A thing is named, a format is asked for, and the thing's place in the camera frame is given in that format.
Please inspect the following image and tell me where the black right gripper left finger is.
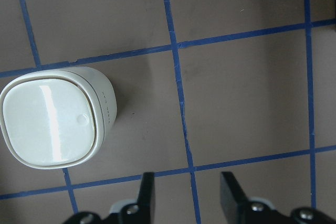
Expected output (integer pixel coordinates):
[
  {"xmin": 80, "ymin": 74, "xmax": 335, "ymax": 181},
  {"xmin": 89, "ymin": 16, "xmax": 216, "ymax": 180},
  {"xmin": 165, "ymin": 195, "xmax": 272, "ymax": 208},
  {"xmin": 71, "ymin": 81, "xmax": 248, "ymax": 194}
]
[{"xmin": 118, "ymin": 172, "xmax": 155, "ymax": 223}]

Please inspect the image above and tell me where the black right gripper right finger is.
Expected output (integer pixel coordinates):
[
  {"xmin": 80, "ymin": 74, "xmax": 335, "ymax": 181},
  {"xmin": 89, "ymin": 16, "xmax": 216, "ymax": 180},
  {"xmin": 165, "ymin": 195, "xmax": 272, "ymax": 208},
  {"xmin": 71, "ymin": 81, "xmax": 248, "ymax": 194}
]
[{"xmin": 220, "ymin": 172, "xmax": 275, "ymax": 223}]

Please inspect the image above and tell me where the white small trash can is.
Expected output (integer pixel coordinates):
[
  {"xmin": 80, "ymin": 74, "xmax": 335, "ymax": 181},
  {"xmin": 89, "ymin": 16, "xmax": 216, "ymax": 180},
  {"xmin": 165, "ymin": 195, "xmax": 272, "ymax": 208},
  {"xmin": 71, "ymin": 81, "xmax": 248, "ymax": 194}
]
[{"xmin": 1, "ymin": 67, "xmax": 117, "ymax": 169}]

